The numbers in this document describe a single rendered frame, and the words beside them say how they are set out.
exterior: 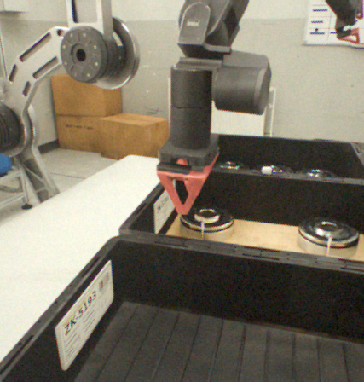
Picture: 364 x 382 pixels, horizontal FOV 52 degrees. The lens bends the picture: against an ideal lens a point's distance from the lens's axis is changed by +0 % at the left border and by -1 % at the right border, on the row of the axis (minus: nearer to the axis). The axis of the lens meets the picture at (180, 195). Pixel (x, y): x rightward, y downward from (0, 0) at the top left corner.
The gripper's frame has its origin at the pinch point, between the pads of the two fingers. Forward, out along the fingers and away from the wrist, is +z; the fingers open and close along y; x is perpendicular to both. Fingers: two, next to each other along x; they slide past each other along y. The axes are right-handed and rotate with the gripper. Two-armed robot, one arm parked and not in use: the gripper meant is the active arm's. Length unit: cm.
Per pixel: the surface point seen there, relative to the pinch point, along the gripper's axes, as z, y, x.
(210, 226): 9.2, 8.0, -2.2
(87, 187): 30, 53, 50
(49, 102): 71, 300, 236
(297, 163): 11, 49, -17
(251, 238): 12.2, 11.2, -9.7
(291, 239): 12.1, 13.0, -16.9
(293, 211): 9.4, 18.7, -16.7
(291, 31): -7, 325, -6
